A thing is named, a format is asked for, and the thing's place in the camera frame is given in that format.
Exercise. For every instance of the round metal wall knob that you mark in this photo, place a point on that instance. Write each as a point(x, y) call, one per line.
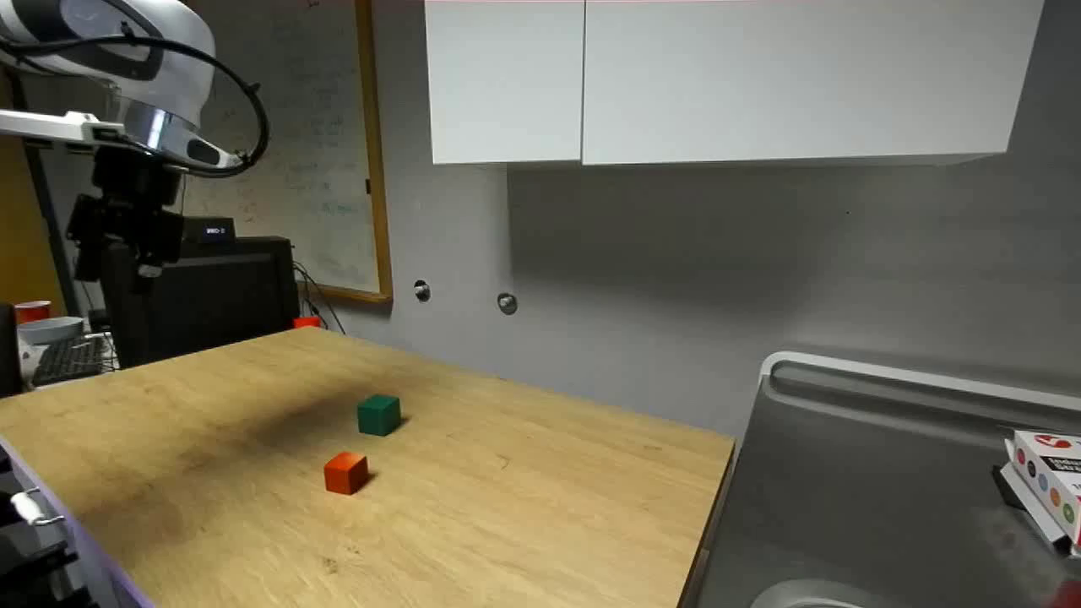
point(508, 301)
point(419, 288)

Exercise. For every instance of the small orange object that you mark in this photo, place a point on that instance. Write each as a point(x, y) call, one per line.
point(307, 323)

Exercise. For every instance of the green block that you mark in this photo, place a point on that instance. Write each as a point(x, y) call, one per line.
point(379, 412)

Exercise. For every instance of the black keyboard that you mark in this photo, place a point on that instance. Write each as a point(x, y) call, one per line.
point(68, 358)

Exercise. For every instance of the white box with coloured dots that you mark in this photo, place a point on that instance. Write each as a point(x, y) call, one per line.
point(1053, 477)

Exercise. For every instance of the small black box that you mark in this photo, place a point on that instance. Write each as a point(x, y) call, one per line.
point(209, 226)

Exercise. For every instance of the narrow white cabinet door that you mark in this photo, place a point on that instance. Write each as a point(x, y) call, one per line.
point(504, 78)

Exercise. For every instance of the white wall cabinet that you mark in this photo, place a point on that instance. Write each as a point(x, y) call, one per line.
point(805, 78)

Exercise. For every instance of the stainless steel sink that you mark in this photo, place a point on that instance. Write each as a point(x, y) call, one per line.
point(880, 494)

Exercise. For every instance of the wood-framed whiteboard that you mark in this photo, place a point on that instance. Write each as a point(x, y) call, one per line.
point(308, 148)

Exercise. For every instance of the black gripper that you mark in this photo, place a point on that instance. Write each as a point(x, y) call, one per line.
point(131, 221)

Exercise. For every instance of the black computer monitor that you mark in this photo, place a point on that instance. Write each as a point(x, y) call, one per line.
point(214, 297)

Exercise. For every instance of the white container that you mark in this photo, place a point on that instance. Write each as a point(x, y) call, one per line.
point(53, 329)

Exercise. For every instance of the red box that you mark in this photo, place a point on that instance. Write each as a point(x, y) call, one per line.
point(33, 307)

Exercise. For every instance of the orange block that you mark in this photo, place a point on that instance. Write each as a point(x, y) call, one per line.
point(346, 475)

